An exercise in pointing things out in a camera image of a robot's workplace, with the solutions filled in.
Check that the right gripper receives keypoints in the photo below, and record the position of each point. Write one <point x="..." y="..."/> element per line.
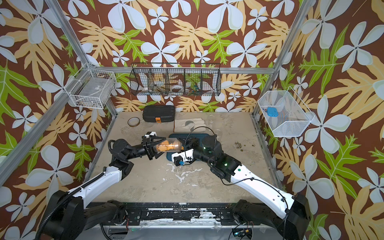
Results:
<point x="195" y="141"/>

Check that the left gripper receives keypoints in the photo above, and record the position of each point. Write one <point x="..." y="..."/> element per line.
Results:
<point x="147" y="147"/>

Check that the clear jar orange cookies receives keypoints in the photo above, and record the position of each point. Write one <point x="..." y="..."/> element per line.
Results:
<point x="171" y="145"/>

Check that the clear jar with cookies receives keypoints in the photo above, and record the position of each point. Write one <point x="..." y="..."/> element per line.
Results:
<point x="218" y="133"/>

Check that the clear jar brown cookies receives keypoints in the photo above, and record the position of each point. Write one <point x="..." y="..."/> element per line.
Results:
<point x="211" y="121"/>

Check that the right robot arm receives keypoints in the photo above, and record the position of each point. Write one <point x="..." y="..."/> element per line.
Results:
<point x="288" y="214"/>

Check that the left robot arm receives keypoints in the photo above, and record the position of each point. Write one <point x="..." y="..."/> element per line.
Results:
<point x="68" y="215"/>

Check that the teal plastic tray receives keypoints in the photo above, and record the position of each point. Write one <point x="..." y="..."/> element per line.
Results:
<point x="182" y="136"/>

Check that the brown tape roll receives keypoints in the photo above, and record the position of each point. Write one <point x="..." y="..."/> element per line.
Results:
<point x="133" y="122"/>

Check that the black tool case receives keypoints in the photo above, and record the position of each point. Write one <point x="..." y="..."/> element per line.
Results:
<point x="159" y="114"/>

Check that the blue object in basket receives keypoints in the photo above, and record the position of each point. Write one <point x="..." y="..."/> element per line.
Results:
<point x="272" y="112"/>

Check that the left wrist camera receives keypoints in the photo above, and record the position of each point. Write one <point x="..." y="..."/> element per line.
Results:
<point x="149" y="134"/>

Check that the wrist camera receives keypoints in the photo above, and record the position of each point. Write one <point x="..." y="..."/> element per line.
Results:
<point x="182" y="158"/>
<point x="149" y="134"/>

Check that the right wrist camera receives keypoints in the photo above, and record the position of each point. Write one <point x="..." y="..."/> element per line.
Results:
<point x="182" y="158"/>

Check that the black wire basket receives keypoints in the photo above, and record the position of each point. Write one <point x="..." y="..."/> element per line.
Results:
<point x="194" y="79"/>

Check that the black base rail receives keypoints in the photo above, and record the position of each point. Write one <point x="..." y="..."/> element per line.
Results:
<point x="141" y="214"/>

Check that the white wire basket left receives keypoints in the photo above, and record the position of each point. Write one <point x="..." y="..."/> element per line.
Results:
<point x="91" y="87"/>

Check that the white wire basket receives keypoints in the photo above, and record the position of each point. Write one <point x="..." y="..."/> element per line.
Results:
<point x="294" y="115"/>
<point x="91" y="87"/>

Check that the white wire basket right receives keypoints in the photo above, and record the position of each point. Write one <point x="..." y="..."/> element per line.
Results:
<point x="294" y="115"/>

